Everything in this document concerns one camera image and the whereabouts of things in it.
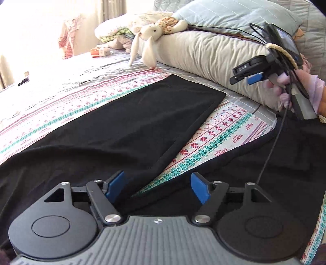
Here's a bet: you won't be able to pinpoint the folded white floral quilt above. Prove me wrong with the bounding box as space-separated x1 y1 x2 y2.
94 11 175 44

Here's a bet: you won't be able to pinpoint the grey pink folded cloth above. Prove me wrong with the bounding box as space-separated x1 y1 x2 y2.
108 34 137 53

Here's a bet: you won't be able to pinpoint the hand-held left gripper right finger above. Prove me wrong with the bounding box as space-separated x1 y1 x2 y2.
191 172 271 226

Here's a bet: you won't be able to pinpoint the light blue pillow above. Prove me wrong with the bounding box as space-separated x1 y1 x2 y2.
173 0 304 44

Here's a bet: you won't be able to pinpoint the small orange box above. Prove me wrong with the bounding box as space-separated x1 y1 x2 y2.
90 46 111 58

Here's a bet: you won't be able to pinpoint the black cable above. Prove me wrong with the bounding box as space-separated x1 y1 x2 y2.
255 71 293 184

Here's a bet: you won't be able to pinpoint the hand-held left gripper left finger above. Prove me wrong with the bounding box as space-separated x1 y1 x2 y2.
43 170 126 226

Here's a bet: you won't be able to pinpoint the person's right hand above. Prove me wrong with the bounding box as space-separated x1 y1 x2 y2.
263 68 326 116

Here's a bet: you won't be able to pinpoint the white stuffed rabbit toy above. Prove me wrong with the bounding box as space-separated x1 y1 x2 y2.
128 17 189 69

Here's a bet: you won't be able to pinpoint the patterned knit-print bedspread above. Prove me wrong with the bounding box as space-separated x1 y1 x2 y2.
0 46 326 265

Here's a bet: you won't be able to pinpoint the long beige body pillow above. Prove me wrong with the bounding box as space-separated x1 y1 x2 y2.
152 27 289 110

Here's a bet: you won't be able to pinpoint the black pants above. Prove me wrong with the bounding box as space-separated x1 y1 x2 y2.
0 74 326 265

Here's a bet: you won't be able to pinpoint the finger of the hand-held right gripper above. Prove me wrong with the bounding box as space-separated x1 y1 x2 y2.
230 56 271 85

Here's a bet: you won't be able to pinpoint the person's right forearm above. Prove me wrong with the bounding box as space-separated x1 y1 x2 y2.
316 85 326 120

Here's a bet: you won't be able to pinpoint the hanging pink patterned garment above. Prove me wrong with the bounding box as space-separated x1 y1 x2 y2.
58 14 83 60

